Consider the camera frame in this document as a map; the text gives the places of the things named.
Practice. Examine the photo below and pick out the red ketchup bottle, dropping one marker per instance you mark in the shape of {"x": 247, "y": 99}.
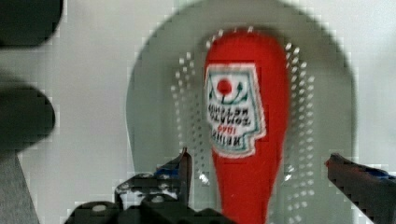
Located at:
{"x": 247, "y": 111}

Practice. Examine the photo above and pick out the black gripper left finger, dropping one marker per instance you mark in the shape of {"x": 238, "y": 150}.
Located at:
{"x": 179, "y": 168}

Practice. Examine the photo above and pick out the small black cylinder post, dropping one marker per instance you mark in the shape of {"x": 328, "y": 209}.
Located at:
{"x": 26, "y": 117}

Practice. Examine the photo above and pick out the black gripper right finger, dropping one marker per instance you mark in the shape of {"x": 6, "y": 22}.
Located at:
{"x": 372, "y": 190}

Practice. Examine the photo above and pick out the green oval strainer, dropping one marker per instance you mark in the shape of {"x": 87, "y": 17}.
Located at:
{"x": 165, "y": 105}

